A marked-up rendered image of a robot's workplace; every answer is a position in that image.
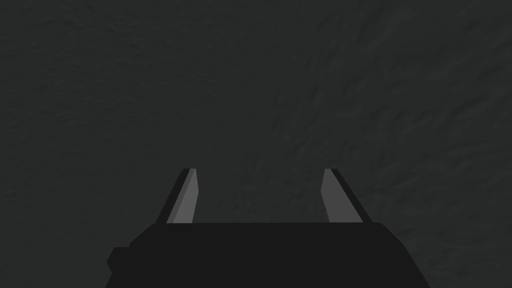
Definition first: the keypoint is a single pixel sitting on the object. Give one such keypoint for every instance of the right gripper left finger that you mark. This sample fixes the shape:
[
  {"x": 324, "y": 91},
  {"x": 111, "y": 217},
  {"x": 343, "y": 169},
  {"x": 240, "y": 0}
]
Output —
[{"x": 182, "y": 200}]

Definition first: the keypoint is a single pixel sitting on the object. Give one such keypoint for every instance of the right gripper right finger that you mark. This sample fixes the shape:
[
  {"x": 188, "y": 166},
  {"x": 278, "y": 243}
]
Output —
[{"x": 340, "y": 202}]

